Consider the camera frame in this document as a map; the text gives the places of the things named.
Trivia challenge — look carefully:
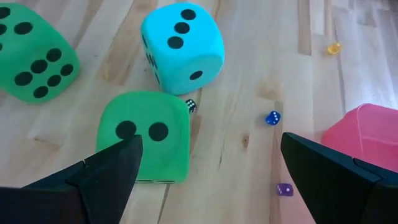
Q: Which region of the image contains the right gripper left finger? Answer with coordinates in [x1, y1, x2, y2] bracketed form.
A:
[21, 134, 143, 224]

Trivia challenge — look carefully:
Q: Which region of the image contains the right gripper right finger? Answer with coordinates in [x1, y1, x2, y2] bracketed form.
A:
[281, 132, 398, 224]

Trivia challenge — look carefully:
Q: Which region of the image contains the green foam die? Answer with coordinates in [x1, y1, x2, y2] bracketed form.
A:
[95, 91, 191, 184]
[0, 2, 81, 104]

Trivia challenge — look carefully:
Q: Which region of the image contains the turquoise foam die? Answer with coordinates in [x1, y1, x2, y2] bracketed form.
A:
[140, 2, 226, 96]

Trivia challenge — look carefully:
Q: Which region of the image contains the small purple die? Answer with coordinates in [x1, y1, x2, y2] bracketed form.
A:
[276, 182, 294, 197]

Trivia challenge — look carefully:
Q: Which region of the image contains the translucent pink plastic tray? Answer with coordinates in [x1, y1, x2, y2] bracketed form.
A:
[322, 103, 398, 174]

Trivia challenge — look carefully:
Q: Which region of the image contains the small blue die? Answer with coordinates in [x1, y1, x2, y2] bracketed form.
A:
[265, 110, 282, 126]

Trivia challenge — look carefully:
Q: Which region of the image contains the small black die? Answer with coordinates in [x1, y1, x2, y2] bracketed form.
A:
[185, 98, 197, 114]

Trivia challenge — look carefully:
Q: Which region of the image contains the small yellow die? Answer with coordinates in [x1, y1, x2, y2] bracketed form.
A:
[327, 42, 342, 56]

